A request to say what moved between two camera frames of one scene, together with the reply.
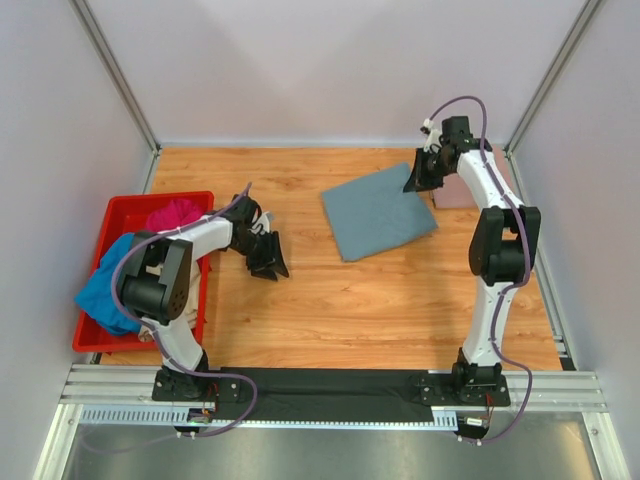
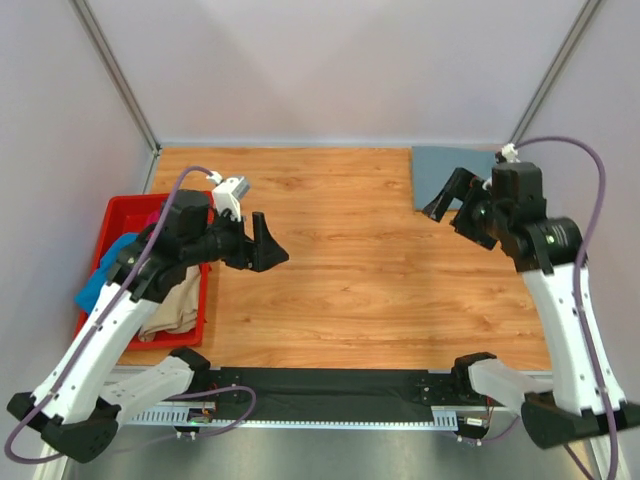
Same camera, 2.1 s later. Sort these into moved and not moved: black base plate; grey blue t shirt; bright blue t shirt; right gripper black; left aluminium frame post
Moved: right gripper black; grey blue t shirt
Not moved: left aluminium frame post; bright blue t shirt; black base plate
